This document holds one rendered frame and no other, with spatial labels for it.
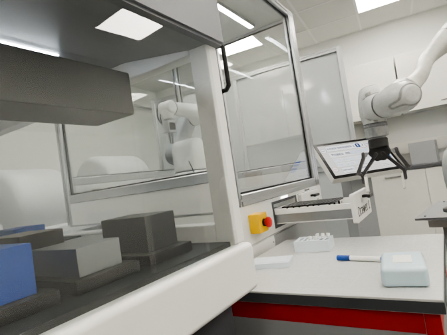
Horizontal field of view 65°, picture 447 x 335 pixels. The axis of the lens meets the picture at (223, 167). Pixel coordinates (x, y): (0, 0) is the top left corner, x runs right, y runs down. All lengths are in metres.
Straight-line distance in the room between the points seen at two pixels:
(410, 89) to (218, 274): 0.95
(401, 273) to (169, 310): 0.52
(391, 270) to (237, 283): 0.35
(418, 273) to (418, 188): 3.61
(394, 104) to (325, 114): 1.91
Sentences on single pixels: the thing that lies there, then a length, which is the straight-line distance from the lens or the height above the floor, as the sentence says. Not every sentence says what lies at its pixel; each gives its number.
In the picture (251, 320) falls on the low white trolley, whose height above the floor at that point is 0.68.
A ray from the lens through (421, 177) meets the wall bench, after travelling 4.47.
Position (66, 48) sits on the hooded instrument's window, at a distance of 0.54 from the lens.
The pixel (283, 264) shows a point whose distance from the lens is 1.12.
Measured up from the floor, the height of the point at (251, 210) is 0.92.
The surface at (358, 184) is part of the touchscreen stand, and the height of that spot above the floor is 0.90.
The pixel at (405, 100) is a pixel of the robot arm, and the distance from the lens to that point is 1.36.
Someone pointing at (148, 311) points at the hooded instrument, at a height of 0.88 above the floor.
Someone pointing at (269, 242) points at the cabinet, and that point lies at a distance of 1.46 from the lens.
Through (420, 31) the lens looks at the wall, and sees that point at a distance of 5.41.
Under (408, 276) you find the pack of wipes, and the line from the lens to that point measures 0.89.
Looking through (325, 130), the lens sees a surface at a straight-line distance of 3.23.
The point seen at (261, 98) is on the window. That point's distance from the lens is 1.63.
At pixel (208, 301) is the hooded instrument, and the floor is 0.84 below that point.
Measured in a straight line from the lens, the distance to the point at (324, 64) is 3.33.
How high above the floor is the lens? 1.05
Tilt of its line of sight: 2 degrees up
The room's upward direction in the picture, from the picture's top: 9 degrees counter-clockwise
